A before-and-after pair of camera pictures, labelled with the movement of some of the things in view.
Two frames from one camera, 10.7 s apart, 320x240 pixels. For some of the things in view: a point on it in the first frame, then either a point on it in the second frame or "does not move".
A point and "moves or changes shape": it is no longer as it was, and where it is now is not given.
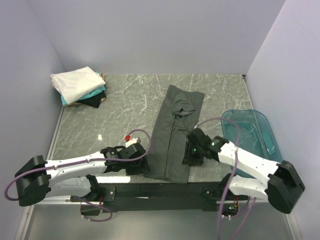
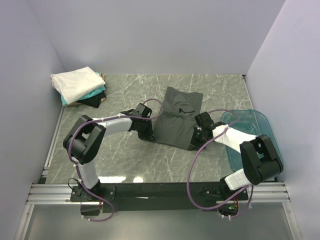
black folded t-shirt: (94, 101) does not move
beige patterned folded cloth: (102, 76) does not move
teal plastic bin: (255, 135) does not move
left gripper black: (142, 167) → (149, 135)
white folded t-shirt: (73, 85) does not move
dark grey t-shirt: (182, 111) moves or changes shape
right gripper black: (188, 156) → (194, 145)
